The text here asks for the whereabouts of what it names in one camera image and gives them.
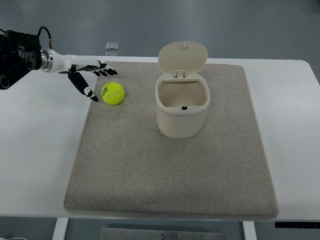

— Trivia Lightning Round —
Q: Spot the white left table leg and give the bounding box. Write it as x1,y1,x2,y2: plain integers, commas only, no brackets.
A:
52,218,69,240

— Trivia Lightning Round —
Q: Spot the yellow tennis ball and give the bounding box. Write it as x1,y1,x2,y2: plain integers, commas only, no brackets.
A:
101,82,125,105

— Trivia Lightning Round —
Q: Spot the black table control panel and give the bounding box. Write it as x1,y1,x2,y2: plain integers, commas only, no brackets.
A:
274,221,320,229

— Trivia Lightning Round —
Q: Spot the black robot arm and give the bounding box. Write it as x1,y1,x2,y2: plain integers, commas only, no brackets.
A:
0,26,53,90

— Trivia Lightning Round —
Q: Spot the clear floor socket cover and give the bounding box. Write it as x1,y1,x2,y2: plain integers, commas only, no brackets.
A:
105,41,120,50

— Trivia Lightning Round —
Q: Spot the white right table leg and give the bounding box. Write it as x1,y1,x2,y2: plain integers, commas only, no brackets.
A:
242,221,257,240

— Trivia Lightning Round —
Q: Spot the grey felt mat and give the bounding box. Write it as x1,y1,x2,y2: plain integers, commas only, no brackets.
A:
64,62,279,220

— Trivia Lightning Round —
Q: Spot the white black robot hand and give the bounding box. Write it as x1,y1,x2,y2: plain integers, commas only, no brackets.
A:
41,49,118,102

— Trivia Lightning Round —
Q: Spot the beige bin with open lid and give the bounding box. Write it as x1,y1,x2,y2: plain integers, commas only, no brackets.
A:
155,41,210,139

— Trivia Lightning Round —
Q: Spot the white table leg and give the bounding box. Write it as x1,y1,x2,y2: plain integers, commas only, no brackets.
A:
242,221,257,240
52,218,69,240

